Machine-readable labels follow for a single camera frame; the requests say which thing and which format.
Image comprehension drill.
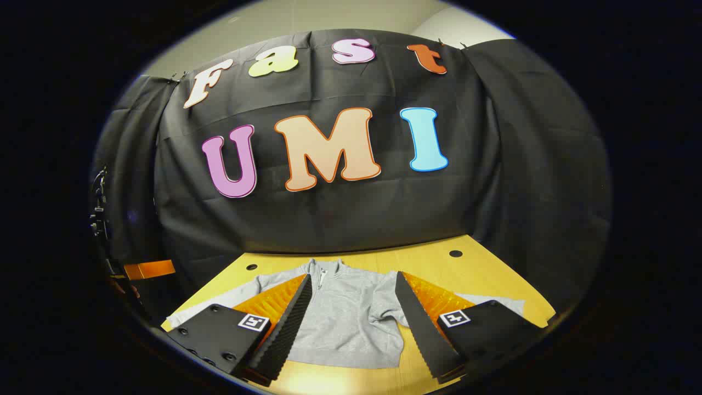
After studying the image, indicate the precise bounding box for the grey zip-neck sweatshirt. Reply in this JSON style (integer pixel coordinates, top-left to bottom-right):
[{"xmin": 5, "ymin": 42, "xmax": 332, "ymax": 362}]
[{"xmin": 167, "ymin": 258, "xmax": 525, "ymax": 369}]

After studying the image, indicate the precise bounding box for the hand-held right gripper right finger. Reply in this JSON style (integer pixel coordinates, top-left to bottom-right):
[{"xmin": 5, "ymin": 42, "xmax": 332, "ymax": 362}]
[{"xmin": 395, "ymin": 270, "xmax": 550, "ymax": 385}]

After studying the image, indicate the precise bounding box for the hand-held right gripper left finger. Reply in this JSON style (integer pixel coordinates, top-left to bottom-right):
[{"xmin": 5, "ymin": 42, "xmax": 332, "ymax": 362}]
[{"xmin": 166, "ymin": 273, "xmax": 313, "ymax": 387}]

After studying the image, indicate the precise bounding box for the black backdrop cloth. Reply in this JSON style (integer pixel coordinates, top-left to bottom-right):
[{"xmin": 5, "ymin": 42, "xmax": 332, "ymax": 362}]
[{"xmin": 90, "ymin": 29, "xmax": 612, "ymax": 324}]

